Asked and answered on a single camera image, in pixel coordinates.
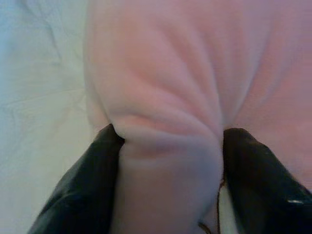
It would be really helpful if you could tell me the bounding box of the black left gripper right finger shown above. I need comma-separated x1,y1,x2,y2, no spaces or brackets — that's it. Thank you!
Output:
222,127,312,234

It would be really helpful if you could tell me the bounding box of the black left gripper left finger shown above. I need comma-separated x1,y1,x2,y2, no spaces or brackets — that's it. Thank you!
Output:
26,123,126,234

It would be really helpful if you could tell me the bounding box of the pink pillow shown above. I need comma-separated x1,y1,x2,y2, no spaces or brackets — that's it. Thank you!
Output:
82,0,312,234

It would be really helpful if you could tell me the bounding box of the thin brown thread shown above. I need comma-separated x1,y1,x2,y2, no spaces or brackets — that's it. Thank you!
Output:
198,175,224,234

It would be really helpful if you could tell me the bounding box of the white bed mattress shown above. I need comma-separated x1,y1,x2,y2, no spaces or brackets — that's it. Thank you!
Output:
0,0,241,234

